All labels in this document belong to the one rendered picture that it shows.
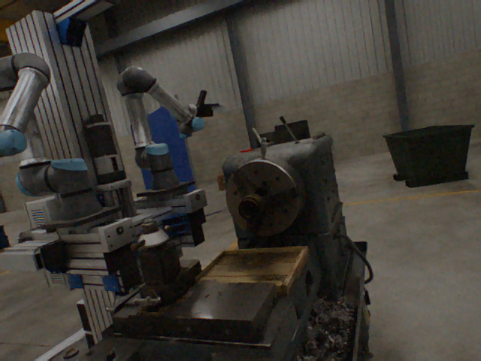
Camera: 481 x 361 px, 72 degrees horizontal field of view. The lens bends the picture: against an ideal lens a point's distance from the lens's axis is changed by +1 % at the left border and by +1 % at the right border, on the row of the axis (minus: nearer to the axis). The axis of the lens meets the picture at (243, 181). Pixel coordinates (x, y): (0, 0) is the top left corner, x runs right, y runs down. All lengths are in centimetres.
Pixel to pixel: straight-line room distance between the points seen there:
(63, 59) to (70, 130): 32
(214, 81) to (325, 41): 406
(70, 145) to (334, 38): 1046
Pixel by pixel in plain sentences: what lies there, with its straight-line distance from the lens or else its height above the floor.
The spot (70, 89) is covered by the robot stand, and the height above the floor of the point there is 170.
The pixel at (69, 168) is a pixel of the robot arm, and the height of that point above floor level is 135.
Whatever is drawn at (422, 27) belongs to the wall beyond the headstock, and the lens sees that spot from 1164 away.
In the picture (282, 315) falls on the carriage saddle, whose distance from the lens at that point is 81.
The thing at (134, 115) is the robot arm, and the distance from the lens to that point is 189.
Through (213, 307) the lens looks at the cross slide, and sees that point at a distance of 81.
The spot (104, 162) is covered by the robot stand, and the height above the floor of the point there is 135.
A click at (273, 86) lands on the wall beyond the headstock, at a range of 1173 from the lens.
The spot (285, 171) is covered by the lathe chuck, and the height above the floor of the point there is 118.
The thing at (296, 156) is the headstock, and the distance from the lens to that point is 141.
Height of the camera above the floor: 133
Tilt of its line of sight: 7 degrees down
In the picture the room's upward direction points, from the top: 12 degrees counter-clockwise
